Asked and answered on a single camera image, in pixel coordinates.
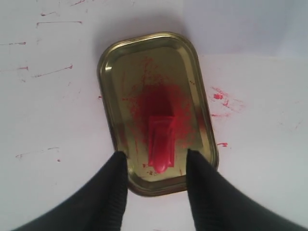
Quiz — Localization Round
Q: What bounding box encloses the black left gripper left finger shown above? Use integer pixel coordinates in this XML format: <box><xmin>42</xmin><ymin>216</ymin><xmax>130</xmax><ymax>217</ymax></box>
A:
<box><xmin>17</xmin><ymin>151</ymin><xmax>128</xmax><ymax>231</ymax></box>

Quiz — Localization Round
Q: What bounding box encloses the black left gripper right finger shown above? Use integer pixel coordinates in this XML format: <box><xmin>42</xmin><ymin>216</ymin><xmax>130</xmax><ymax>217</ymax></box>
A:
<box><xmin>186</xmin><ymin>149</ymin><xmax>306</xmax><ymax>231</ymax></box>

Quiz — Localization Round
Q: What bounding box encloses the red plastic stamp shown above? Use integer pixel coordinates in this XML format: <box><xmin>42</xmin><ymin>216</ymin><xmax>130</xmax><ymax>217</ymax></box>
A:
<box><xmin>148</xmin><ymin>116</ymin><xmax>175</xmax><ymax>174</ymax></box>

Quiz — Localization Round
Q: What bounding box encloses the gold metal tin lid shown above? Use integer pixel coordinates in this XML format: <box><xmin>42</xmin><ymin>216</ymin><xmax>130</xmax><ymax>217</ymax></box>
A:
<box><xmin>97</xmin><ymin>32</ymin><xmax>219</xmax><ymax>197</ymax></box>

